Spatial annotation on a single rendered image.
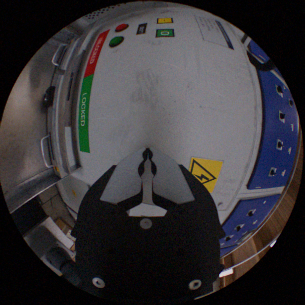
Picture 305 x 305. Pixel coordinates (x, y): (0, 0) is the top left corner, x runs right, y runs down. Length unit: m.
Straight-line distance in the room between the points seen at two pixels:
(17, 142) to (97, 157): 0.31
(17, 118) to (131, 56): 0.37
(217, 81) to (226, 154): 0.10
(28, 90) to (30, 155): 0.21
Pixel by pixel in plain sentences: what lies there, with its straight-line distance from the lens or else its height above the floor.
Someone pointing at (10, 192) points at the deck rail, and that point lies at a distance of 0.44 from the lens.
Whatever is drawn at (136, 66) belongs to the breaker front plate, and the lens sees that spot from 0.17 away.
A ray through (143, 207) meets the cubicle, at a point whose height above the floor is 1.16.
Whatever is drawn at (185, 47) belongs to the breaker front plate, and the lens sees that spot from 0.19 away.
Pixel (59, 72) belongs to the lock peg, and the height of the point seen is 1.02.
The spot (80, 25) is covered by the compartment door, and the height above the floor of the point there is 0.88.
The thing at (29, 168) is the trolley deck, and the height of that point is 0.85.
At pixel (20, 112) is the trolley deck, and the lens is 0.41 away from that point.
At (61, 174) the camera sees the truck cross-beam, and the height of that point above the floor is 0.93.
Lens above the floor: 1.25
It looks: 12 degrees down
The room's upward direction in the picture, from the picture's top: 97 degrees clockwise
